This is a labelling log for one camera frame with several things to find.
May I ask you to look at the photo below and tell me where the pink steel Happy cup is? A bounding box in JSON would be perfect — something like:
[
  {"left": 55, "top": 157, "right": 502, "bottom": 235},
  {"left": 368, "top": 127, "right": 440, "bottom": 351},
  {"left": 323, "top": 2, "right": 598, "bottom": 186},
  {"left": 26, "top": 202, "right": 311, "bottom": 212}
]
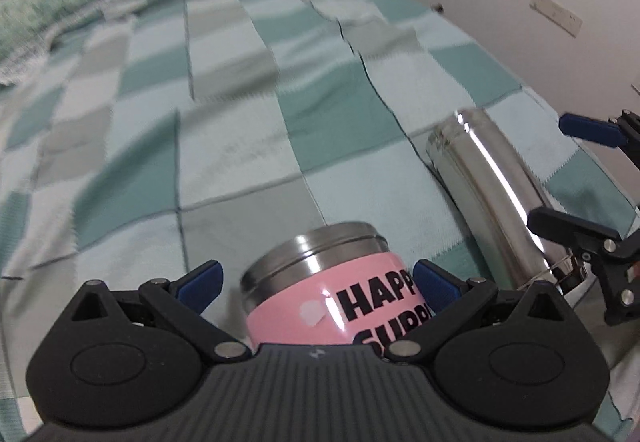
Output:
[{"left": 240, "top": 221, "right": 432, "bottom": 354}]

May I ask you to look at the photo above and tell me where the white wall socket plate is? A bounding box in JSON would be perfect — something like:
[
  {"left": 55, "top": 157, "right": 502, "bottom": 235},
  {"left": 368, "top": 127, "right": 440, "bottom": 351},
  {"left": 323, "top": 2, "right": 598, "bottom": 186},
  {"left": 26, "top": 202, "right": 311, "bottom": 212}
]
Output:
[{"left": 529, "top": 0, "right": 582, "bottom": 37}]

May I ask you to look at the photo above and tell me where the silver steel bottle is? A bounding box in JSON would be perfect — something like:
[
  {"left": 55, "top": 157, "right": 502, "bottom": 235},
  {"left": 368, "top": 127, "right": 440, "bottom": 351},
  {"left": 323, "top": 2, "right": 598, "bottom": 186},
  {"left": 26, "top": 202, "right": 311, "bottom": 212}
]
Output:
[{"left": 425, "top": 109, "right": 592, "bottom": 295}]

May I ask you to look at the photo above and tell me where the checkered teal bed blanket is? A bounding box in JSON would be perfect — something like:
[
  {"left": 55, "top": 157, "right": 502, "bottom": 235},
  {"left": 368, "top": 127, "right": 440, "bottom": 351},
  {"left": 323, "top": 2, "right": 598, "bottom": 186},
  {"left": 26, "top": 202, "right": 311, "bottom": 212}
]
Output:
[{"left": 1, "top": 0, "right": 639, "bottom": 441}]

